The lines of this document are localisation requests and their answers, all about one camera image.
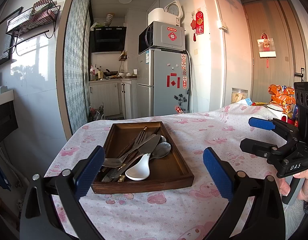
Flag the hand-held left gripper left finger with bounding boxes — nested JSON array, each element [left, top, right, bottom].
[[19, 145, 106, 240]]

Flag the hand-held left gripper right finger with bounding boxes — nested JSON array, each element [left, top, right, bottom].
[[203, 147, 286, 240]]

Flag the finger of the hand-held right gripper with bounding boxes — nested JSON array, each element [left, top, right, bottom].
[[249, 116, 299, 141], [240, 138, 299, 165]]

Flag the white ceramic spoon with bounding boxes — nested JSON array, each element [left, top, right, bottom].
[[125, 153, 152, 181]]

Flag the dark wooden tray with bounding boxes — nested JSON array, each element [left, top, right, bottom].
[[91, 121, 194, 195]]

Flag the metal fork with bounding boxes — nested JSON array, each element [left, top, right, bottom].
[[116, 131, 147, 160]]

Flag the white lidded mug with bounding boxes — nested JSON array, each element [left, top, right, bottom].
[[267, 104, 285, 120]]

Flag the orange snack bags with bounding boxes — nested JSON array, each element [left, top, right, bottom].
[[268, 84, 296, 113]]

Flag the clear glass jar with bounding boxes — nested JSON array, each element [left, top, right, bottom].
[[231, 87, 248, 104]]

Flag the plastic bag with clutter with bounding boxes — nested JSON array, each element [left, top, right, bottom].
[[88, 102, 106, 120]]

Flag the pink printed tablecloth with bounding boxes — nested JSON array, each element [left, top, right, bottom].
[[44, 104, 302, 240]]

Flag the white kitchen cabinet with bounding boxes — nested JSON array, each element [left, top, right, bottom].
[[89, 77, 138, 119]]

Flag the wooden door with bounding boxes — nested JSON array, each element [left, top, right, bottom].
[[242, 0, 308, 110]]

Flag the black crate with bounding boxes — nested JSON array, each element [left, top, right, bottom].
[[0, 102, 19, 145]]

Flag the silver refrigerator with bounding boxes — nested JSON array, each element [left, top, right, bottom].
[[136, 49, 192, 117]]

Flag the patterned sliding door panel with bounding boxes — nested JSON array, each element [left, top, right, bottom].
[[62, 0, 91, 134]]

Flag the white sink counter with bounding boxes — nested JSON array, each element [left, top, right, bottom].
[[0, 89, 14, 108]]

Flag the silver microwave oven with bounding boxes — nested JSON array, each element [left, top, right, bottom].
[[138, 21, 186, 55]]

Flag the black range hood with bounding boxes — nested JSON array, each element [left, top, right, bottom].
[[90, 26, 127, 53]]

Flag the black towel bar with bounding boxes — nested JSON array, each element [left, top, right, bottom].
[[4, 30, 50, 55]]

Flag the white rice cooker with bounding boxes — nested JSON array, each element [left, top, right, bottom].
[[148, 0, 183, 27]]

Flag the red wall ornament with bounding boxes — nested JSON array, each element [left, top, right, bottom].
[[190, 10, 204, 42]]

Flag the small black wall shelf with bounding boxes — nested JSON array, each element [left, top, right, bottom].
[[0, 55, 12, 68]]

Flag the black wire wall shelf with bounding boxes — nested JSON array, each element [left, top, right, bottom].
[[6, 0, 61, 38]]

